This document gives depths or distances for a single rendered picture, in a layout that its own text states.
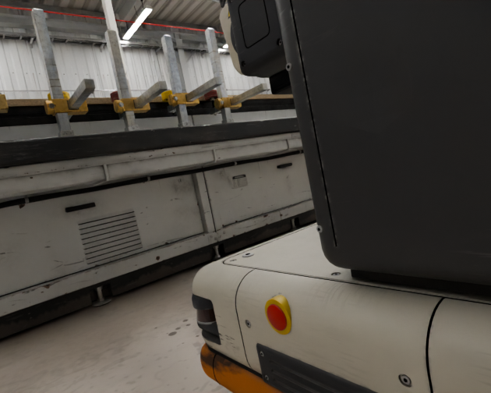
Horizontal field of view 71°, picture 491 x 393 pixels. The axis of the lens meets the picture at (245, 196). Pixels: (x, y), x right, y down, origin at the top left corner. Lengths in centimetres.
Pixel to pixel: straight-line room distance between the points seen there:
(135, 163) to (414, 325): 128
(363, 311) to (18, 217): 141
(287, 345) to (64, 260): 127
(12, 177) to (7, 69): 779
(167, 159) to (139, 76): 838
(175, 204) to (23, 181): 72
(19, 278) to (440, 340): 149
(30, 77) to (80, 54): 129
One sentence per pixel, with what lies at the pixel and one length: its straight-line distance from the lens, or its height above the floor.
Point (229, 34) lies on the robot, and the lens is 81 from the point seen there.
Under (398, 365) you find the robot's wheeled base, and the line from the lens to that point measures 41.
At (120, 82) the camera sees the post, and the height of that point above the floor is 90.
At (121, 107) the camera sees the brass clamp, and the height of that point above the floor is 80.
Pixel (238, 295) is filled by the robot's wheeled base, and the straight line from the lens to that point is 57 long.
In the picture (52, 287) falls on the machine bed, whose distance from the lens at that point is 162.
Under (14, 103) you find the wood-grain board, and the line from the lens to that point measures 164.
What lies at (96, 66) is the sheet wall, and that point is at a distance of 961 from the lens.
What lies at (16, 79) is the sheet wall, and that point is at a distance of 911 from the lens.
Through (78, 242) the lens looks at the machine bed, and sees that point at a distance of 165.
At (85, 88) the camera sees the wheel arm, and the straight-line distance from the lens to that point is 122.
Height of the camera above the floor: 44
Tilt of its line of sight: 4 degrees down
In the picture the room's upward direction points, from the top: 11 degrees counter-clockwise
